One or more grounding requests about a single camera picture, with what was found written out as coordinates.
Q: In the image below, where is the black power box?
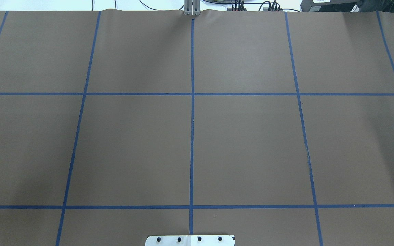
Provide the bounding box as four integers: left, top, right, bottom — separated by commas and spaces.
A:
300, 0, 359, 12

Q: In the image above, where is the aluminium frame post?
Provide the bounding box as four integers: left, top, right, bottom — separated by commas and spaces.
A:
183, 0, 201, 16

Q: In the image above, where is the white camera pole base plate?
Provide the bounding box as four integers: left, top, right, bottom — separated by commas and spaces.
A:
145, 235, 236, 246

